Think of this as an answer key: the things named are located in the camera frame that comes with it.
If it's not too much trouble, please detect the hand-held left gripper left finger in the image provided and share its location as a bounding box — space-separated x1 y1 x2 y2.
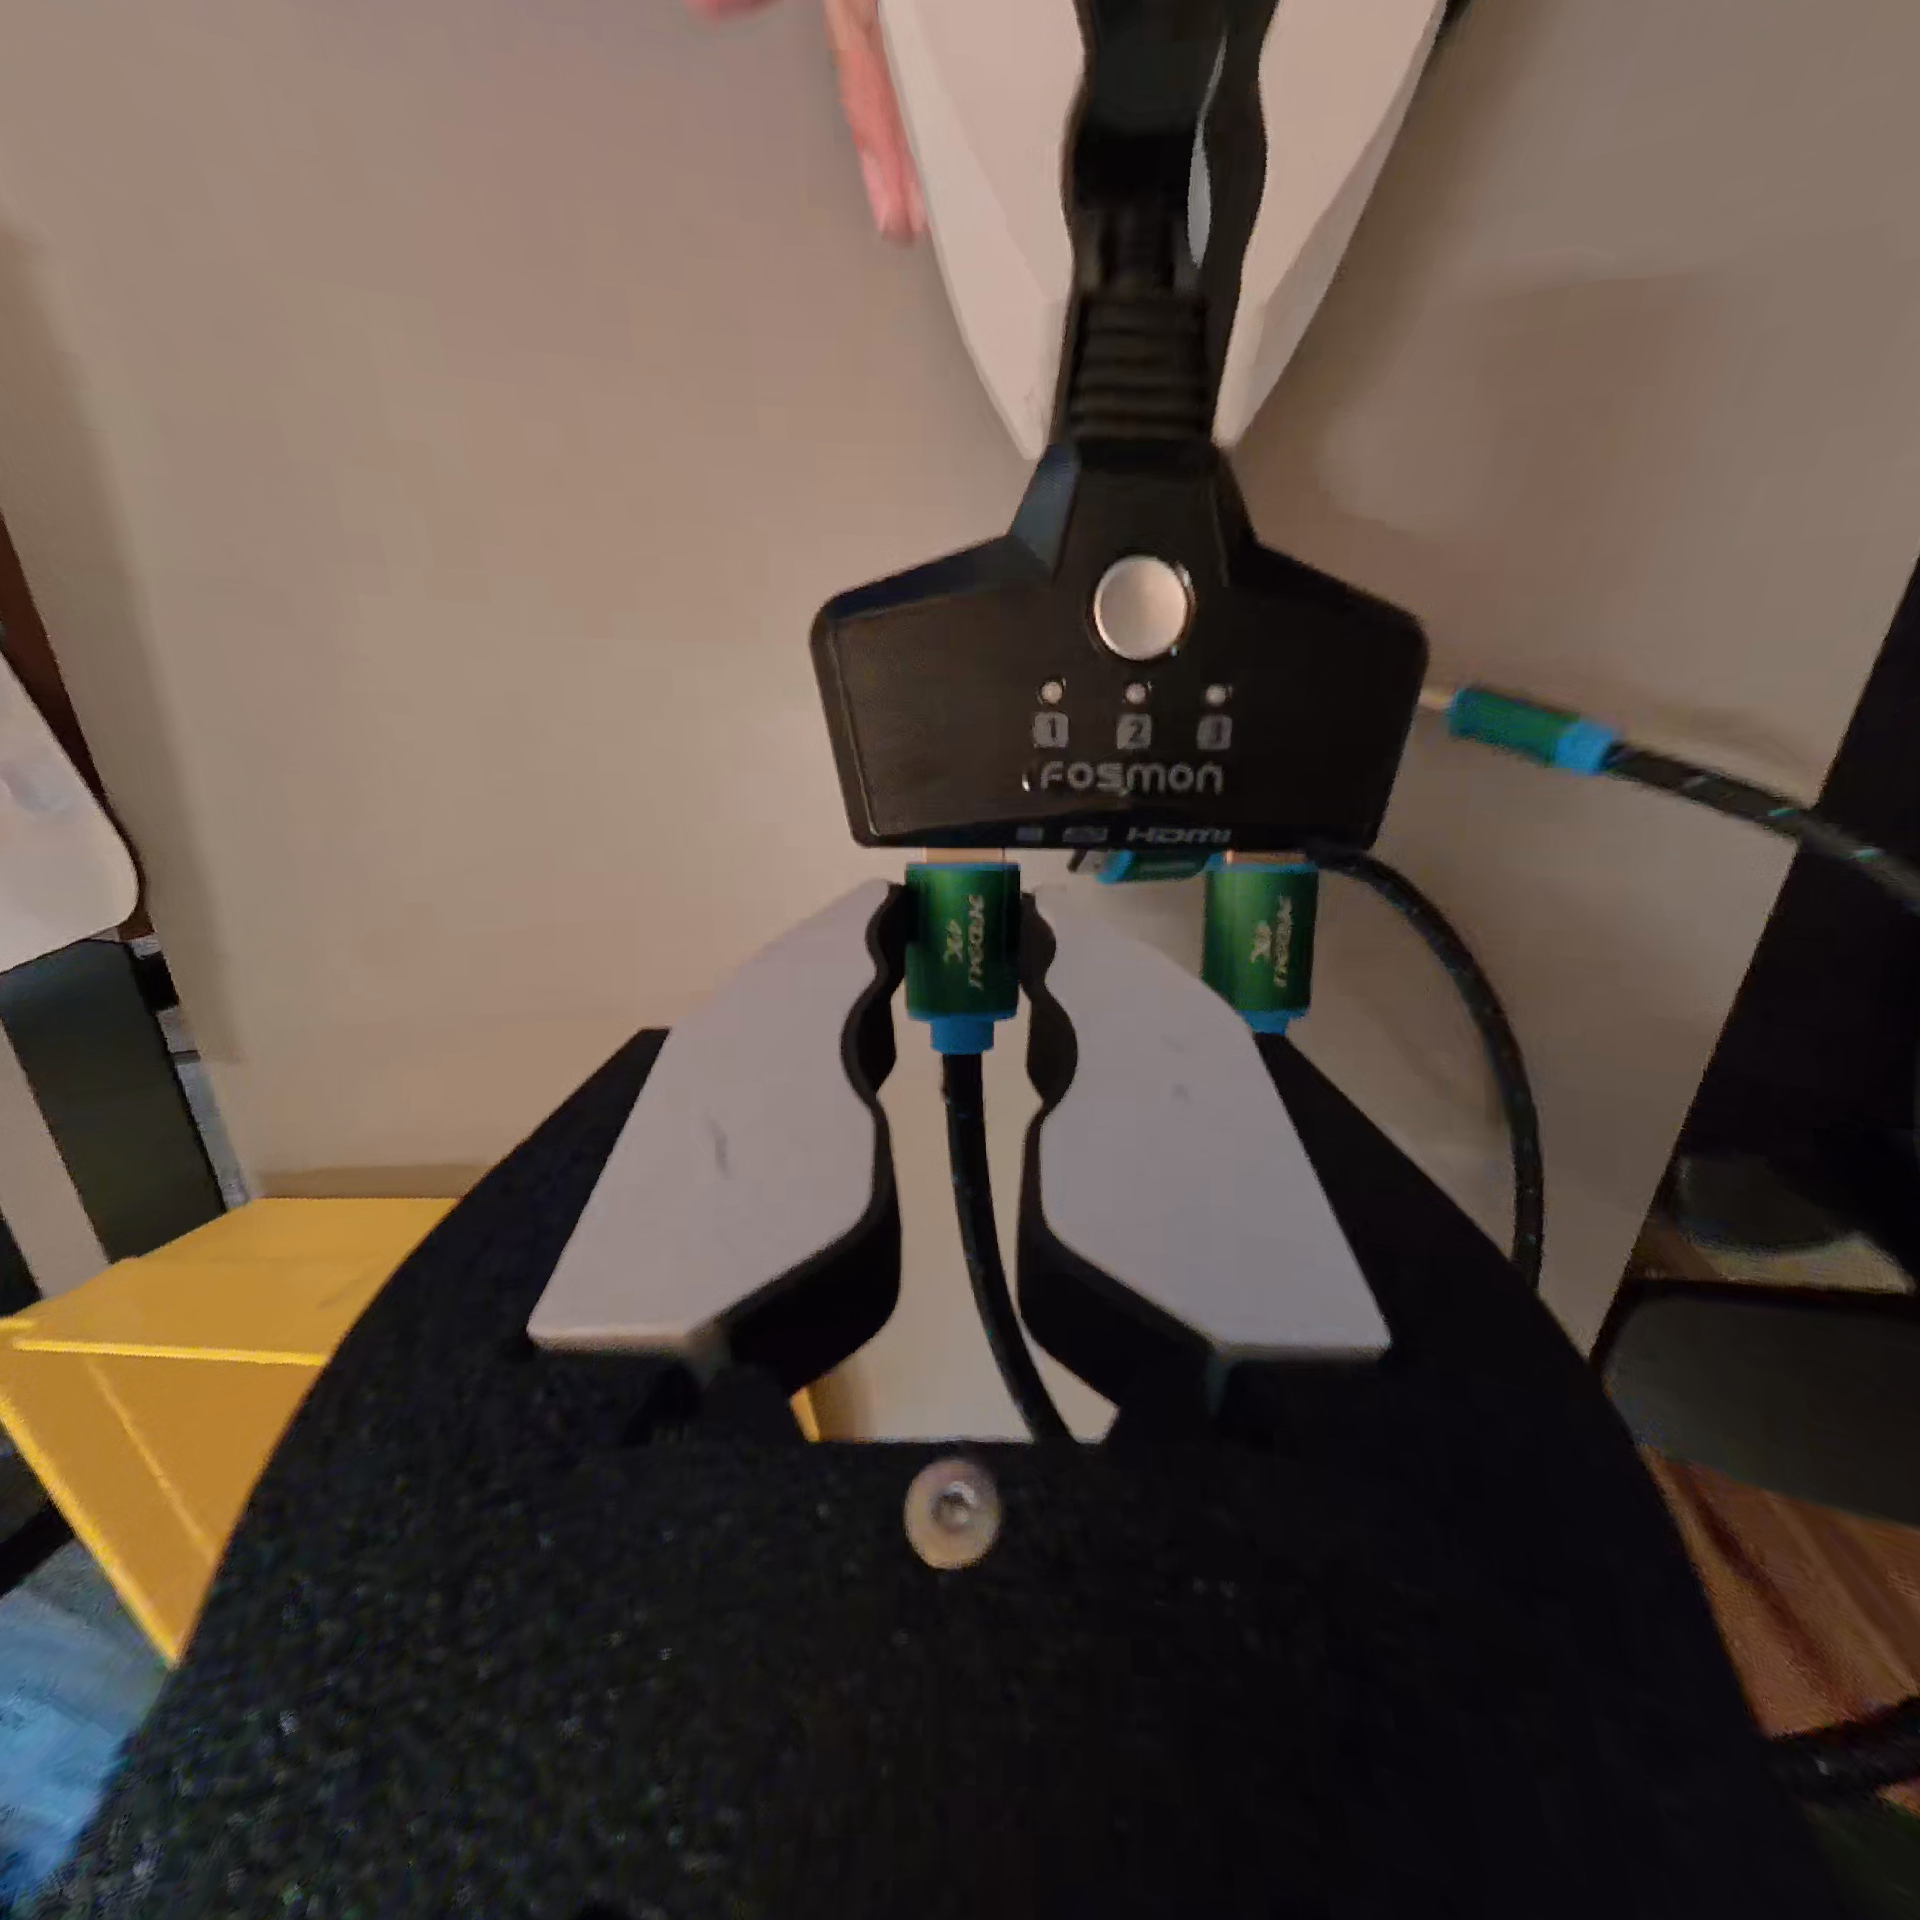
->
527 878 906 1389

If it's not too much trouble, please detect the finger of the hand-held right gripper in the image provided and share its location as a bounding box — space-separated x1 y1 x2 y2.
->
1201 0 1452 449
878 0 1193 461

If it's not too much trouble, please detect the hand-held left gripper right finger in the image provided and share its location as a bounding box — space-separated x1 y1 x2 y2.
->
1017 885 1395 1389

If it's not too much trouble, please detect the black switch pigtail cable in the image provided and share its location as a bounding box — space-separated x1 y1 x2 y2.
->
1102 202 1204 302

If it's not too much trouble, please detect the black braided HDMI cable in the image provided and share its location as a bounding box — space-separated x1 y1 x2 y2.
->
1073 843 1551 1298
903 852 1080 1444
1418 681 1920 913

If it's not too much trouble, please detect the black HDMI switch box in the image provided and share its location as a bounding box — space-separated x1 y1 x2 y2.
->
810 292 1432 852

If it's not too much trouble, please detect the blue plastic bin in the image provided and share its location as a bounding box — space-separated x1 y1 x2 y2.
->
0 1546 170 1896

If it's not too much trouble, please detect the person's right hand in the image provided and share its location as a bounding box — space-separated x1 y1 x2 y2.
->
823 0 928 244

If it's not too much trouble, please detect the yellow plastic bin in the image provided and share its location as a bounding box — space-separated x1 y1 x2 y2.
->
0 1198 825 1664

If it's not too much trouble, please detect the dark grey object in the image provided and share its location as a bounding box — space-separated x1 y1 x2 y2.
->
0 930 250 1308

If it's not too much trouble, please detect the black stand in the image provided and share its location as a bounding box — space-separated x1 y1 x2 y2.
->
1591 555 1920 1502

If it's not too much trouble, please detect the white rounded object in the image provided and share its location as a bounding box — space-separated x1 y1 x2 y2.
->
0 651 146 973

